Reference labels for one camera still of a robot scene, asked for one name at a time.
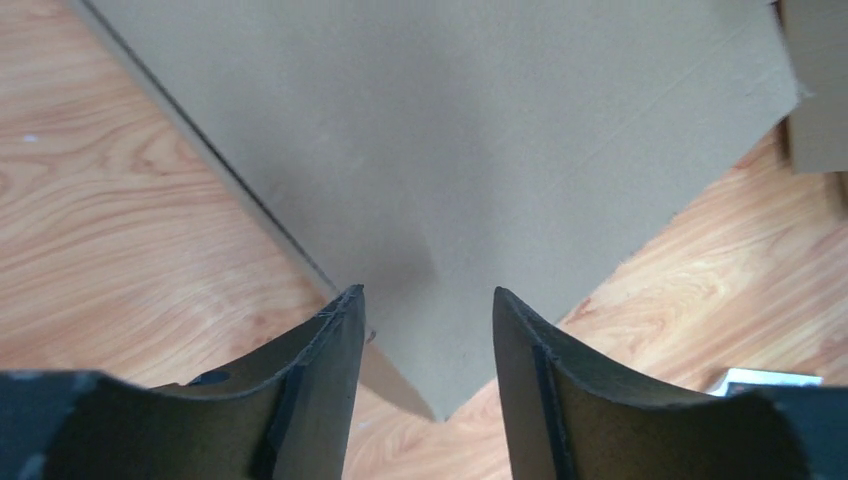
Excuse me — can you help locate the flat cardboard box stack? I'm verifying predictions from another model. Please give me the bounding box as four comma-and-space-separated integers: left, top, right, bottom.
777, 0, 847, 177

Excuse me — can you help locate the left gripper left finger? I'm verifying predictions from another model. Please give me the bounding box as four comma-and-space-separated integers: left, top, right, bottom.
1, 285, 365, 479

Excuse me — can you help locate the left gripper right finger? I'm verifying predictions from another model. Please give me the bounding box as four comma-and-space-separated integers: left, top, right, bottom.
492, 287, 847, 479

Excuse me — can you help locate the plastic bag with printed card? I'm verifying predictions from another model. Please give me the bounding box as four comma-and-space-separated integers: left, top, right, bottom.
705, 367, 823, 397

